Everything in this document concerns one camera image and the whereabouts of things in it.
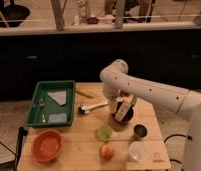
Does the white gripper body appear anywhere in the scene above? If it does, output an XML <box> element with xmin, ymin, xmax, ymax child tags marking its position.
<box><xmin>108</xmin><ymin>96</ymin><xmax>130</xmax><ymax>114</ymax></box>

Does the dark red bowl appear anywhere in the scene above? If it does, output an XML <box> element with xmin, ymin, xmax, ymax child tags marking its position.
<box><xmin>110</xmin><ymin>101</ymin><xmax>135</xmax><ymax>124</ymax></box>

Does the white handled dish brush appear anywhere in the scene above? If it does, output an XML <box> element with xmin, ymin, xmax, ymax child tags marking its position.
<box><xmin>78</xmin><ymin>101</ymin><xmax>108</xmax><ymax>114</ymax></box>

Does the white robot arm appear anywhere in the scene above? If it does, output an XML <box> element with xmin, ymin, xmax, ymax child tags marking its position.
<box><xmin>100</xmin><ymin>59</ymin><xmax>201</xmax><ymax>171</ymax></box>

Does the orange plastic bowl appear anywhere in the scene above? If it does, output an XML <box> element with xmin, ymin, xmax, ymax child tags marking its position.
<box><xmin>31</xmin><ymin>129</ymin><xmax>62</xmax><ymax>163</ymax></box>

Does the green vegetable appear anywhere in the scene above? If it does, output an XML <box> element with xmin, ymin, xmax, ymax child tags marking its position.
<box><xmin>131</xmin><ymin>96</ymin><xmax>137</xmax><ymax>106</ymax></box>

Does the yellow banana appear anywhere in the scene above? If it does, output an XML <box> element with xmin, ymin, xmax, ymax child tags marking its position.
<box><xmin>76</xmin><ymin>89</ymin><xmax>94</xmax><ymax>98</ymax></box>

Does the green plastic cup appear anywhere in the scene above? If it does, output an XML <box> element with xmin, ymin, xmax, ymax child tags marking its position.
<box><xmin>97</xmin><ymin>126</ymin><xmax>112</xmax><ymax>142</ymax></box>

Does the dark metal cup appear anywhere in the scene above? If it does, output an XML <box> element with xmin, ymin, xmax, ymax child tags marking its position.
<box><xmin>134</xmin><ymin>124</ymin><xmax>148</xmax><ymax>140</ymax></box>

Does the orange apple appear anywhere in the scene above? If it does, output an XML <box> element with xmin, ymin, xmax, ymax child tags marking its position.
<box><xmin>100</xmin><ymin>144</ymin><xmax>114</xmax><ymax>160</ymax></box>

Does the grey cloth upper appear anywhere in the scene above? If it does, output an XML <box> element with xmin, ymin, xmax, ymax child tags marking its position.
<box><xmin>47</xmin><ymin>91</ymin><xmax>66</xmax><ymax>106</ymax></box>

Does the grey cloth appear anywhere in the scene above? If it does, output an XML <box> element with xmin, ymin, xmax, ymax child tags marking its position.
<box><xmin>48</xmin><ymin>113</ymin><xmax>67</xmax><ymax>123</ymax></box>
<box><xmin>47</xmin><ymin>91</ymin><xmax>66</xmax><ymax>106</ymax></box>

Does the white cup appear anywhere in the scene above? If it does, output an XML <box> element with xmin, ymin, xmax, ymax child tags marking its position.
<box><xmin>128</xmin><ymin>141</ymin><xmax>148</xmax><ymax>162</ymax></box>

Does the grey cloth lower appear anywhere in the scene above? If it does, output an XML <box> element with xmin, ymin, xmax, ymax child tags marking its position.
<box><xmin>48</xmin><ymin>113</ymin><xmax>67</xmax><ymax>123</ymax></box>

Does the black clamp stand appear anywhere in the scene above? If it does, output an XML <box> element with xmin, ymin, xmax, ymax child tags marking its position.
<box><xmin>13</xmin><ymin>127</ymin><xmax>28</xmax><ymax>171</ymax></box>

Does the black cable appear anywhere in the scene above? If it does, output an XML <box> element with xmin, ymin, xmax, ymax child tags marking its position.
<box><xmin>163</xmin><ymin>133</ymin><xmax>190</xmax><ymax>171</ymax></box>

